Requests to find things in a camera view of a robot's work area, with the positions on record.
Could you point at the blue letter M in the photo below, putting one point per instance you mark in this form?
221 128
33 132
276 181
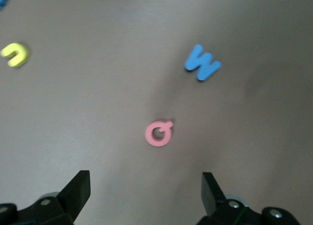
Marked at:
201 63

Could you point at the yellow letter u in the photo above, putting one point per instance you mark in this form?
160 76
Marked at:
22 55

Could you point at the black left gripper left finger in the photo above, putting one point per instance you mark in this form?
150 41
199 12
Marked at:
75 193

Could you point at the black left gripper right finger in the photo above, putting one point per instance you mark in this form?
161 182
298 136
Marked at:
211 195

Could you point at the red letter Q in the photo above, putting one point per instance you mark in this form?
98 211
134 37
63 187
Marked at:
149 137

